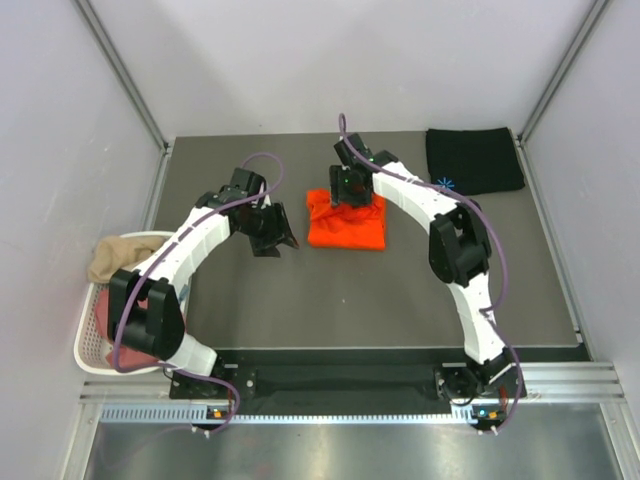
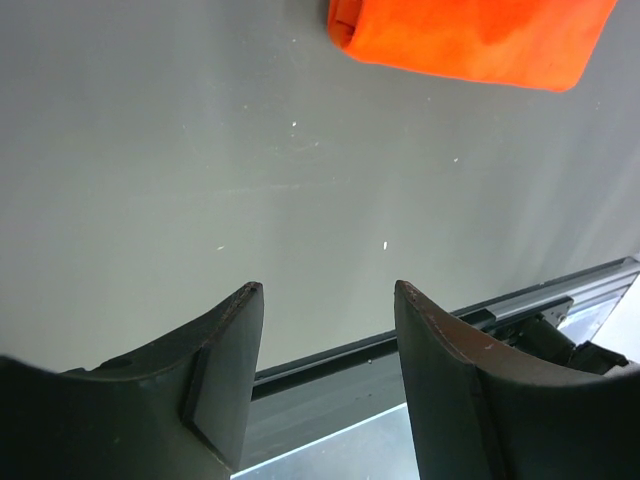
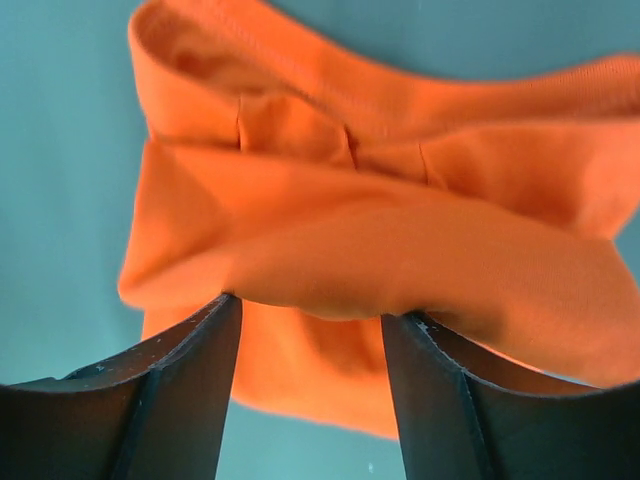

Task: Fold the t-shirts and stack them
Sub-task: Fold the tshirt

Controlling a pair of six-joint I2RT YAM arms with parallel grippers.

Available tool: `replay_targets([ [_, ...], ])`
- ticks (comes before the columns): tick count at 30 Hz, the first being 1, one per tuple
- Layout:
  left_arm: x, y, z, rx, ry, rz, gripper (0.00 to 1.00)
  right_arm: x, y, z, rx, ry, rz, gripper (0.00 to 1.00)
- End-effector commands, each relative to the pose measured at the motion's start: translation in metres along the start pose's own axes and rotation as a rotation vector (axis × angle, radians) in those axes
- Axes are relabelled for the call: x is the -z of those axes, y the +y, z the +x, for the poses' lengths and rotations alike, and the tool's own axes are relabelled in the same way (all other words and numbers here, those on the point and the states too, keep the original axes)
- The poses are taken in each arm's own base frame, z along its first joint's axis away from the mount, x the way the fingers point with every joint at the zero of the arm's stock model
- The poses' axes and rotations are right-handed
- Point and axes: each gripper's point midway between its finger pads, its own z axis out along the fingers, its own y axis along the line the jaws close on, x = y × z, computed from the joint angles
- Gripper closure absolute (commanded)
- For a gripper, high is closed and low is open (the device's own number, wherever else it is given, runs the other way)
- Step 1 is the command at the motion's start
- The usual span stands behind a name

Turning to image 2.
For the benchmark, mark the orange t shirt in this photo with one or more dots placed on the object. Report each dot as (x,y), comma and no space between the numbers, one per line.
(543,45)

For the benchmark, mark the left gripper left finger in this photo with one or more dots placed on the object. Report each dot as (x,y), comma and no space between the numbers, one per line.
(175,408)

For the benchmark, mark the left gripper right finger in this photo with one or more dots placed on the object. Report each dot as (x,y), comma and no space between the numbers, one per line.
(481,409)

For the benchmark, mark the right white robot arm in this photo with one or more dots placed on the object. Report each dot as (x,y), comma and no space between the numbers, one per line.
(539,338)

